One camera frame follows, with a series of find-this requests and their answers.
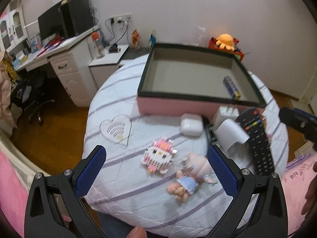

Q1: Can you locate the orange snack bag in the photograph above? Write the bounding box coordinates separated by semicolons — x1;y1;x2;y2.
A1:
131;29;141;51

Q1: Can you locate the pink white block cat figure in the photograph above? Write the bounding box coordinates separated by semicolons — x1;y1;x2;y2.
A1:
141;138;177;175

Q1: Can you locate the blue rectangular small box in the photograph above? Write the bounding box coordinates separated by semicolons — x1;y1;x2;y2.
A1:
222;76;241;100

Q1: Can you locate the clear plastic bag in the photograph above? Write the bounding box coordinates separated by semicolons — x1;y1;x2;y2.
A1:
191;25;211;47

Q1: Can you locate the black computer monitor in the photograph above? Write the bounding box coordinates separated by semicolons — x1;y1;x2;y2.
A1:
38;2;64;40

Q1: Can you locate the person's thumb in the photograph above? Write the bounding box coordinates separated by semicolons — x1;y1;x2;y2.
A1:
126;226;148;238

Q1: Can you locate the small black speaker device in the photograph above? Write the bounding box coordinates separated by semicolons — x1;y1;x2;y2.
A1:
108;43;121;54

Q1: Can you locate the white low cabinet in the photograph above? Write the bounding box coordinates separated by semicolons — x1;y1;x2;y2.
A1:
89;45;129;89

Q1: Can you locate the pig and doll figurine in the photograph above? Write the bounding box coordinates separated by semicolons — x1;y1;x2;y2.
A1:
167;153;218;202

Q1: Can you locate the black computer tower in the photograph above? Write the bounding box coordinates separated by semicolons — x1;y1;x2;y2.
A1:
59;0;94;39

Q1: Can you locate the black TV remote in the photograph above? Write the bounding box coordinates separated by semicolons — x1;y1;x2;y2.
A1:
236;107;275;176

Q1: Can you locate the pink bedding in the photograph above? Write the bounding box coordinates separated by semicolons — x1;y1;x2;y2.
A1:
282;153;316;234

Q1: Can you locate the person's right hand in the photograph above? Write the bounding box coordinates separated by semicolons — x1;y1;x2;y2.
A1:
301;175;317;215

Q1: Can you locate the blue snack bag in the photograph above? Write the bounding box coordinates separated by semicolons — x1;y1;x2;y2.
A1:
148;30;156;49

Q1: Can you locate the white power adapter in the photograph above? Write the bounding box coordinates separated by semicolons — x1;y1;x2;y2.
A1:
211;106;240;131

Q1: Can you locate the wall power outlet strip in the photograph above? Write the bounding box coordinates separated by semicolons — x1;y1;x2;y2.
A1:
109;13;132;24

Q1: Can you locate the black office chair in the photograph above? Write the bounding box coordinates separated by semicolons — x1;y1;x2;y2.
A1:
11;69;55;126

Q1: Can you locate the white glass door cabinet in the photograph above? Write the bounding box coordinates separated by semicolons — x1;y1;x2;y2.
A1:
1;7;28;53

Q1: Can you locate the dark low bench top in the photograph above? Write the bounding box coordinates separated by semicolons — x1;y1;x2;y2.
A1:
121;47;150;60

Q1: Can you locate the red toy storage box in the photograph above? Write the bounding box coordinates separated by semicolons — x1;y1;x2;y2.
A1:
208;37;244;62

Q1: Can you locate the pink box with black rim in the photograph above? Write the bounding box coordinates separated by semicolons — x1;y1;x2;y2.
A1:
137;43;267;118

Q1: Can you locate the white earbuds case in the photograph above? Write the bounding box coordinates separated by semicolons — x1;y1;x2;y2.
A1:
180;113;204;137

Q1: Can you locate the white desk with drawers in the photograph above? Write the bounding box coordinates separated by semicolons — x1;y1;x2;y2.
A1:
16;25;100;107

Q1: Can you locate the bottle with red cap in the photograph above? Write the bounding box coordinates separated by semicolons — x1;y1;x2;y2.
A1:
91;31;105;59

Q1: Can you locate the orange octopus plush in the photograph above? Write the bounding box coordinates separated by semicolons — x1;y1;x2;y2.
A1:
215;34;235;51

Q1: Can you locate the black hair clip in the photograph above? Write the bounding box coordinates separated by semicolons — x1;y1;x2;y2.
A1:
202;117;218;147

